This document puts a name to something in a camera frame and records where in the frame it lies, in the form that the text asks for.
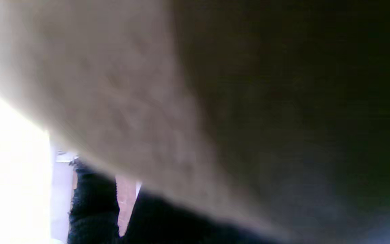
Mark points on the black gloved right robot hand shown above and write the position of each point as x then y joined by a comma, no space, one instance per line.
93,210

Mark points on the brown pillowcase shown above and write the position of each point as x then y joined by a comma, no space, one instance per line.
147,84

